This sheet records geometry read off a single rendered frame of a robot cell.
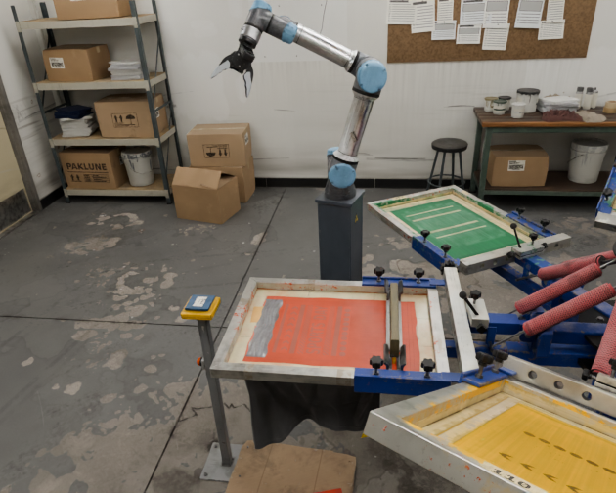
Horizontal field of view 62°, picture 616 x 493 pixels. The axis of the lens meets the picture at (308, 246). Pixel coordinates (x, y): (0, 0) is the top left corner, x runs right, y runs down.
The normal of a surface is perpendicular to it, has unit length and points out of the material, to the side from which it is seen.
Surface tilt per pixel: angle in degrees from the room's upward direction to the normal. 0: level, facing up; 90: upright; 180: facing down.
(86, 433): 0
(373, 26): 90
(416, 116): 90
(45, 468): 0
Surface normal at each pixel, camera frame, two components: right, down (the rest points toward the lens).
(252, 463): -0.04, -0.88
